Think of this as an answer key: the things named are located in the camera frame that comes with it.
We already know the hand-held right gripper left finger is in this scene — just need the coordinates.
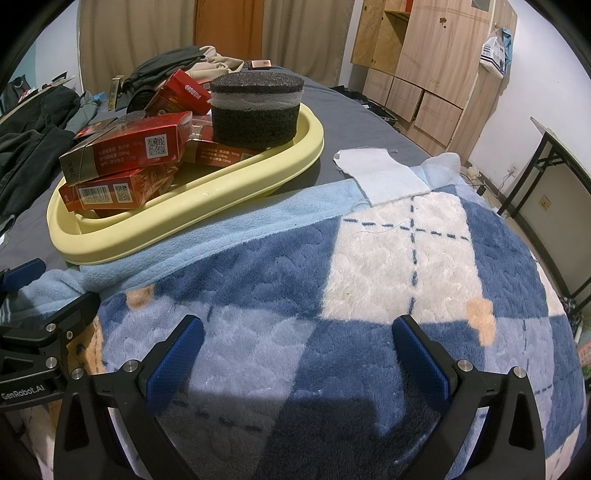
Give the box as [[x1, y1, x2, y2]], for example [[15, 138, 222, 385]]
[[53, 315, 205, 480]]

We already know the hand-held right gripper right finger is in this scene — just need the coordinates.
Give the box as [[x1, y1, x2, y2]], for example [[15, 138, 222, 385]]
[[392, 315, 548, 480]]

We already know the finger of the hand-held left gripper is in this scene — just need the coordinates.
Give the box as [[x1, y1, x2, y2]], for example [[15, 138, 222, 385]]
[[28, 292, 101, 371], [0, 258, 47, 296]]

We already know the yellow plastic basin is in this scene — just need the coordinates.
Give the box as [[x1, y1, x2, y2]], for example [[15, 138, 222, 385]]
[[46, 102, 325, 266]]

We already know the large red cigarette box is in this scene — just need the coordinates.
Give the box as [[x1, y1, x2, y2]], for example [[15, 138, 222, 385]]
[[59, 111, 194, 188]]

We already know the red and silver cigarette box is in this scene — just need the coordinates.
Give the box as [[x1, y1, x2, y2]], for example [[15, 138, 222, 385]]
[[145, 69, 214, 117]]

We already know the black round sponge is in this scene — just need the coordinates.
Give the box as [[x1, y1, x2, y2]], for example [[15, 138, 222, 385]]
[[210, 70, 305, 151]]

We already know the blue and white checked blanket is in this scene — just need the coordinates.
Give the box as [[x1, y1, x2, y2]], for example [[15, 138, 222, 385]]
[[18, 152, 583, 480]]

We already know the red box with gold print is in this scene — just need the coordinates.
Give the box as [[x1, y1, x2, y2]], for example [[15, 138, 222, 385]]
[[64, 162, 181, 212]]

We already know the black clothes pile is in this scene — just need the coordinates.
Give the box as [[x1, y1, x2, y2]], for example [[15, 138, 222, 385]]
[[0, 85, 101, 222]]

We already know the dark round object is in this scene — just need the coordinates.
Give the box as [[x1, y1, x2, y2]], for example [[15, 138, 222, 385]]
[[127, 88, 158, 114]]

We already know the black folding table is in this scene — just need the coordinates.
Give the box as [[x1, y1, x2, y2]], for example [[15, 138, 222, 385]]
[[496, 117, 591, 301]]

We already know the dark green garment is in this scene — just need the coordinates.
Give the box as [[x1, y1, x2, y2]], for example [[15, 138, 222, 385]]
[[122, 46, 207, 94]]

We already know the beige garment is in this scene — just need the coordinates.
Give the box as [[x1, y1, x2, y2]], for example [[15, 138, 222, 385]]
[[187, 45, 246, 82]]

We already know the wooden wardrobe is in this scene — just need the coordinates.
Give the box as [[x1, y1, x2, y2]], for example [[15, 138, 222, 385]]
[[350, 0, 519, 156]]

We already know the white plastic bag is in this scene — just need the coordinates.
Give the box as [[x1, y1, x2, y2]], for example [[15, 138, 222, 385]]
[[479, 27, 514, 80]]

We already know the beige curtain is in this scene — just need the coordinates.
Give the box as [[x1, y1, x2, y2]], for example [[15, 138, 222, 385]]
[[78, 0, 357, 87]]

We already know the white power strip with cable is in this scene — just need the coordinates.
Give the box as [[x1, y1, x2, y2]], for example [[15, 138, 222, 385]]
[[462, 165, 486, 195]]

